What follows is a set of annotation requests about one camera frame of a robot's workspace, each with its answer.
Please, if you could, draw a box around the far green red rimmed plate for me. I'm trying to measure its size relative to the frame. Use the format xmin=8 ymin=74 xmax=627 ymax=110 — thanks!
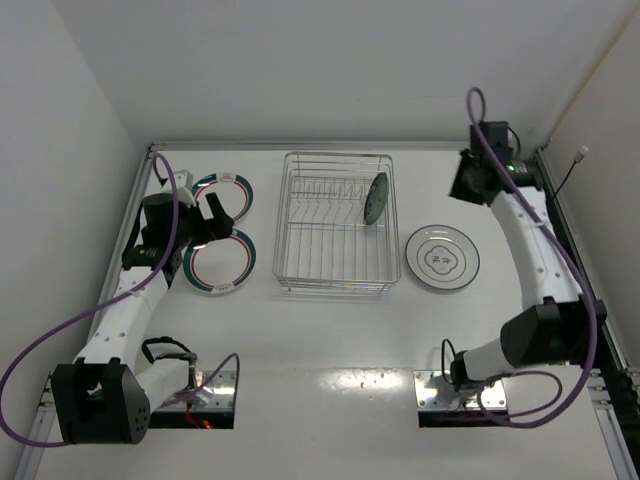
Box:
xmin=191 ymin=173 xmax=254 ymax=222

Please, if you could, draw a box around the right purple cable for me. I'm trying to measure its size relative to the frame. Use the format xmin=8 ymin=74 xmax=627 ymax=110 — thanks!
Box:
xmin=465 ymin=86 xmax=600 ymax=427

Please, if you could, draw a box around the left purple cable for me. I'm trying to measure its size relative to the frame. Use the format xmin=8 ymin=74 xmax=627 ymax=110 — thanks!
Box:
xmin=0 ymin=152 xmax=241 ymax=446

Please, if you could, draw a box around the left black base cable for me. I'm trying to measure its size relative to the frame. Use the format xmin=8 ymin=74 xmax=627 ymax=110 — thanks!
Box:
xmin=141 ymin=336 xmax=199 ymax=389

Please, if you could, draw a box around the purple cable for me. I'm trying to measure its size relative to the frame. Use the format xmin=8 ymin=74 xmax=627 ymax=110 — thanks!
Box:
xmin=0 ymin=152 xmax=241 ymax=446
xmin=465 ymin=86 xmax=600 ymax=427

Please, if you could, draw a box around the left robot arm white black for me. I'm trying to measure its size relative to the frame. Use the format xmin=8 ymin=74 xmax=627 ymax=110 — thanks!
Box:
xmin=51 ymin=188 xmax=234 ymax=444

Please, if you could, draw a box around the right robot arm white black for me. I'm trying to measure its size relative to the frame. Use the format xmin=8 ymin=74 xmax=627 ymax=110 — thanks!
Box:
xmin=450 ymin=121 xmax=606 ymax=391

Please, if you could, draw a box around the near green red rimmed plate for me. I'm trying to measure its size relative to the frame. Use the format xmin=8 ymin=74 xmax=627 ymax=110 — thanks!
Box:
xmin=183 ymin=229 xmax=257 ymax=296

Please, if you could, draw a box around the black base cable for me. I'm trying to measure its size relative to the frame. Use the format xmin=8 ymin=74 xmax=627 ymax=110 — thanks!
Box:
xmin=141 ymin=336 xmax=199 ymax=389
xmin=440 ymin=338 xmax=460 ymax=386

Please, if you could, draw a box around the metal base plate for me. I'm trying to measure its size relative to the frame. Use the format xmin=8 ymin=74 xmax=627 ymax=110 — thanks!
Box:
xmin=192 ymin=370 xmax=238 ymax=413
xmin=413 ymin=370 xmax=508 ymax=413

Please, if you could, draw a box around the black cable with white plug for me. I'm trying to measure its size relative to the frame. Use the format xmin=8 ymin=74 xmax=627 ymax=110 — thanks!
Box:
xmin=549 ymin=145 xmax=590 ymax=199

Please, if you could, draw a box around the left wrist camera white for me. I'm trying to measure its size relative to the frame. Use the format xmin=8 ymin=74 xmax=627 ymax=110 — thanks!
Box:
xmin=161 ymin=170 xmax=193 ymax=198

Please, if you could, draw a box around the metal wire dish rack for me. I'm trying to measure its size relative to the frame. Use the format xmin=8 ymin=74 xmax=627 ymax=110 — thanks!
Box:
xmin=273 ymin=151 xmax=401 ymax=296

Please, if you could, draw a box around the small blue patterned plate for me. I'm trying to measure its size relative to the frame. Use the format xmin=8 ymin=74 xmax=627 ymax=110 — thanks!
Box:
xmin=363 ymin=172 xmax=389 ymax=226

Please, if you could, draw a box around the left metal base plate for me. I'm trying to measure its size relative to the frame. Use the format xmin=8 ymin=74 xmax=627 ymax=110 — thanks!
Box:
xmin=192 ymin=370 xmax=238 ymax=413

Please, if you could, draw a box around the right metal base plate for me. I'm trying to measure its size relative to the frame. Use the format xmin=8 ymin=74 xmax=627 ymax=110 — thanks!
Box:
xmin=413 ymin=370 xmax=508 ymax=413

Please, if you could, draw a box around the white plate with grey rim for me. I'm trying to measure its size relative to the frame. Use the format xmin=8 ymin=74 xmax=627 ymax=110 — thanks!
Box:
xmin=404 ymin=224 xmax=481 ymax=291

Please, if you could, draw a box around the green red rimmed plate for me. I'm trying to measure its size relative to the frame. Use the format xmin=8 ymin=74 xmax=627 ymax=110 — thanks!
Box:
xmin=191 ymin=173 xmax=254 ymax=222
xmin=183 ymin=229 xmax=257 ymax=296

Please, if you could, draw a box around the right black base cable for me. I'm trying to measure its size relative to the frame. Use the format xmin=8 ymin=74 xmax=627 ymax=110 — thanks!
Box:
xmin=440 ymin=338 xmax=460 ymax=386

